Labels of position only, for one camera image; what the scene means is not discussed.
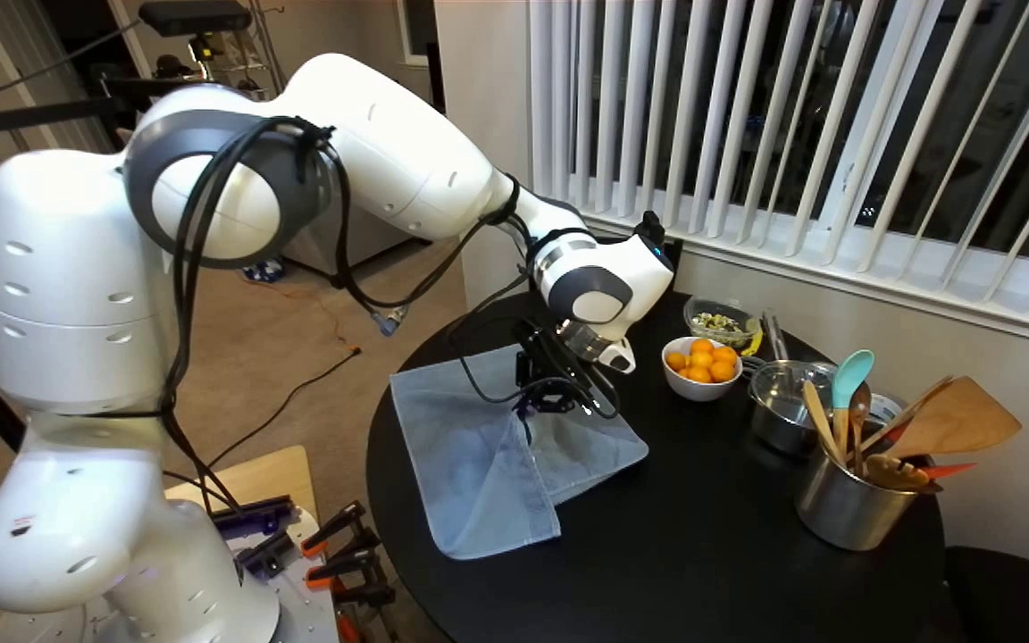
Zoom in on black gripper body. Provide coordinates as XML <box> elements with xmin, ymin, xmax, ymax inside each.
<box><xmin>519</xmin><ymin>337</ymin><xmax>600</xmax><ymax>413</ymax></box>

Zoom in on light blue towel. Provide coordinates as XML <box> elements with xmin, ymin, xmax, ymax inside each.
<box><xmin>386</xmin><ymin>342</ymin><xmax>655</xmax><ymax>565</ymax></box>

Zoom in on white bowl of oranges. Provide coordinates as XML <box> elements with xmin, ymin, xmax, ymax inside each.
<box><xmin>658</xmin><ymin>332</ymin><xmax>746</xmax><ymax>409</ymax></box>

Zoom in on bowl of green food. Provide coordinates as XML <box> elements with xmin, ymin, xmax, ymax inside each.
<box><xmin>681</xmin><ymin>298</ymin><xmax>765</xmax><ymax>353</ymax></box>

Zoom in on dark steel water bottle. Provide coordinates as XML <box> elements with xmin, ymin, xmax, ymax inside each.
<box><xmin>637</xmin><ymin>207</ymin><xmax>676</xmax><ymax>261</ymax></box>

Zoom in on steel pot with lid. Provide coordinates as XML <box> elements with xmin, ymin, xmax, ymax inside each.
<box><xmin>746</xmin><ymin>316</ymin><xmax>842</xmax><ymax>460</ymax></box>

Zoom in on black clamp orange tips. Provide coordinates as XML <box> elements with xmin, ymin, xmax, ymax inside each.
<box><xmin>326</xmin><ymin>574</ymin><xmax>401</xmax><ymax>610</ymax></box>
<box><xmin>300</xmin><ymin>498</ymin><xmax>370</xmax><ymax>553</ymax></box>
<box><xmin>302</xmin><ymin>525</ymin><xmax>386</xmax><ymax>588</ymax></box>

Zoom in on wooden spoon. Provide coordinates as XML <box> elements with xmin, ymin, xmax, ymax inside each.
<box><xmin>801</xmin><ymin>379</ymin><xmax>850</xmax><ymax>473</ymax></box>

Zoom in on teal silicone spatula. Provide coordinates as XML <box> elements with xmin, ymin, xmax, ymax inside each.
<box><xmin>827</xmin><ymin>348</ymin><xmax>877</xmax><ymax>423</ymax></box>

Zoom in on steel utensil holder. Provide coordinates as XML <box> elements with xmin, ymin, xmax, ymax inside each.
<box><xmin>794</xmin><ymin>448</ymin><xmax>917</xmax><ymax>556</ymax></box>

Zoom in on black and purple clamp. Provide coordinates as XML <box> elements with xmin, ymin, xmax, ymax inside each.
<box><xmin>206</xmin><ymin>494</ymin><xmax>300</xmax><ymax>540</ymax></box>
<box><xmin>233</xmin><ymin>525</ymin><xmax>300</xmax><ymax>582</ymax></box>

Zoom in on white window sill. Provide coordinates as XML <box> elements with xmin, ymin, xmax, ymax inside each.
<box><xmin>559</xmin><ymin>192</ymin><xmax>1029</xmax><ymax>357</ymax></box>

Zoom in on white vertical window blinds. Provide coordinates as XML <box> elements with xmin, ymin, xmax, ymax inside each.
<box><xmin>521</xmin><ymin>0</ymin><xmax>1029</xmax><ymax>316</ymax></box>

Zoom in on red spatula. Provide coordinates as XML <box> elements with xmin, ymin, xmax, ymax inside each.
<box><xmin>910</xmin><ymin>459</ymin><xmax>977</xmax><ymax>485</ymax></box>

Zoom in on wooden spatula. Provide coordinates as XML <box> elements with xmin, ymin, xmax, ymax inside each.
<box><xmin>877</xmin><ymin>374</ymin><xmax>1025</xmax><ymax>463</ymax></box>

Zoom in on black exercise bench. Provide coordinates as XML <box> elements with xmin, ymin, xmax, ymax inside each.
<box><xmin>0</xmin><ymin>0</ymin><xmax>258</xmax><ymax>136</ymax></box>

